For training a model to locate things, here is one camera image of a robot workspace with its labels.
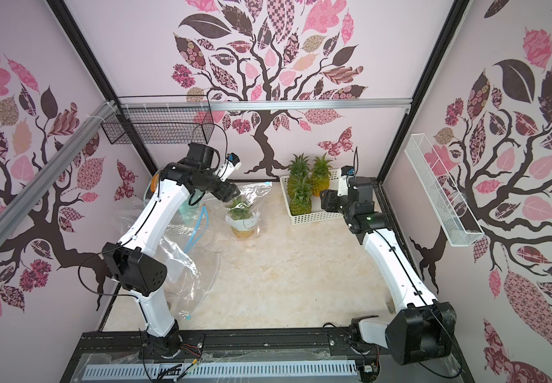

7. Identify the zip-top bag clear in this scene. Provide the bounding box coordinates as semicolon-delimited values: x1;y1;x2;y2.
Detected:
179;201;221;255
115;197;160;254
156;237;221;321
205;181;273;241

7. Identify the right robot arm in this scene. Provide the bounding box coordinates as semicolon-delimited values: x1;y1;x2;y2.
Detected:
320;167;456;365

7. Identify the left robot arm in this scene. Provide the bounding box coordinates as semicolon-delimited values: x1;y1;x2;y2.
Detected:
101;143;241;357

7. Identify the white plastic basket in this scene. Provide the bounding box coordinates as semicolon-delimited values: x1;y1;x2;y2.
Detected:
280;176;343;226

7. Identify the silver toaster mint side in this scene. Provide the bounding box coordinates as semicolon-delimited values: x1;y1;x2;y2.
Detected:
143;163;199;215

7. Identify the left bread slice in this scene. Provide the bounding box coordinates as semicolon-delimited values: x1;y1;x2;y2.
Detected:
150;173;159;193

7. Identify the amber bottle black cap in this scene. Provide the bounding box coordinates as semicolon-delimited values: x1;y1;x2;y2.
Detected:
386;298;396;314

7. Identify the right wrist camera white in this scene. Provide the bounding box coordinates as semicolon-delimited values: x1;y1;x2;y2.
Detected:
337;165;355;197

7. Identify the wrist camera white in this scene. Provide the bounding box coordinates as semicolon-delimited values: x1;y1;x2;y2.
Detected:
337;165;355;197
215;153;241;181

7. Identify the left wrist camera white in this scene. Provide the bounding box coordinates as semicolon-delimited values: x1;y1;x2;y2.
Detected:
215;153;241;181

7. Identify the black wire wall basket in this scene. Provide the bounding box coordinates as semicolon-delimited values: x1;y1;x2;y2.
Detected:
100;97;217;145

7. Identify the aluminium frame bar back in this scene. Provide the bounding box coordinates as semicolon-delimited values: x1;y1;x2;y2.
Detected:
121;98;412;111

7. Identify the aluminium frame bar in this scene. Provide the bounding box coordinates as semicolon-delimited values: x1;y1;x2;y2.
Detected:
0;101;115;247
121;98;412;111

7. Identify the white wire wall shelf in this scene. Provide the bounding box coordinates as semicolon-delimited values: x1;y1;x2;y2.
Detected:
405;133;485;247

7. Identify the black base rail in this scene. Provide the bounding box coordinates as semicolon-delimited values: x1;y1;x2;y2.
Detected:
62;323;473;382

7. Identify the white slotted cable duct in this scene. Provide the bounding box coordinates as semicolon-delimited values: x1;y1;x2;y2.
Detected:
77;360;358;382

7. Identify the aluminium frame bar left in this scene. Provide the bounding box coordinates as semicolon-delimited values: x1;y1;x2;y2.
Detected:
0;101;115;247

